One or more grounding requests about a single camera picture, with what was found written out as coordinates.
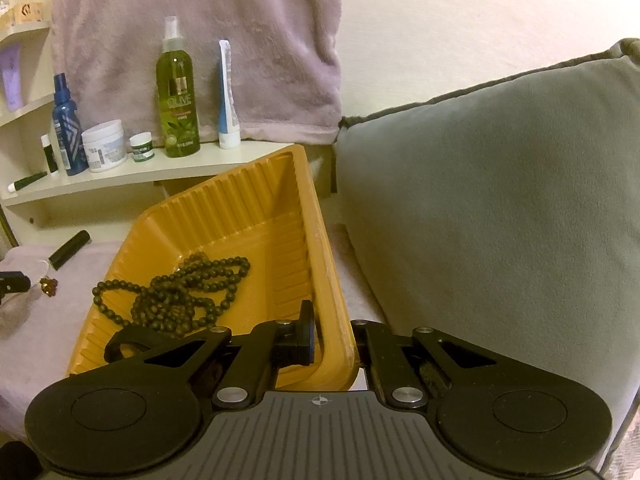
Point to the cream shelf unit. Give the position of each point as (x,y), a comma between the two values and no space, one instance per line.
(150,172)

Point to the small golden brooch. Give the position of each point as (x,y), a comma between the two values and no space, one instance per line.
(49,287)

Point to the yellow ribbed plastic tray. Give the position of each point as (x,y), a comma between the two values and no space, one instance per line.
(240,210)

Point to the blue spray bottle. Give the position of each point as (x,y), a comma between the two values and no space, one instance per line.
(67,130)

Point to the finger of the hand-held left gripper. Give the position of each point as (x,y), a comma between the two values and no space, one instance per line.
(14,282)

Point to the black white pen tube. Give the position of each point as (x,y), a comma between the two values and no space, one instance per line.
(30,180)

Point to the small green label jar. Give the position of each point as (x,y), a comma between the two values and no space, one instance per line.
(141,149)

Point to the small black white bottle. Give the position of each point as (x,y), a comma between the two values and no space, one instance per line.
(50,157)

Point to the green spray bottle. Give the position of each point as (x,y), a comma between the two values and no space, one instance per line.
(177,100)

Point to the mauve plush towel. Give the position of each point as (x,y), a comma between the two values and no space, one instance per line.
(250,60)

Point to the purple tube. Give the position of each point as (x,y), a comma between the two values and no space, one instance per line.
(11,77)

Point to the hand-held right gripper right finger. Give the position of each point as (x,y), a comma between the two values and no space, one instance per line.
(372,347)

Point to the white cream jar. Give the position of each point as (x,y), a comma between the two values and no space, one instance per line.
(104,147)

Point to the small wooden box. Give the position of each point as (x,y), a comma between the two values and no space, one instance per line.
(27,14)

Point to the black cylinder tube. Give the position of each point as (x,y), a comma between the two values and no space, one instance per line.
(70,250)

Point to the grey-green cushion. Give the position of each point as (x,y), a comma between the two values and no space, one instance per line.
(475,185)

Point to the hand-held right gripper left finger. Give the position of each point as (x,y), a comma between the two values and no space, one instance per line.
(311,332)

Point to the white blue toothpaste tube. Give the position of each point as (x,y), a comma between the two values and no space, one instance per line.
(227,100)

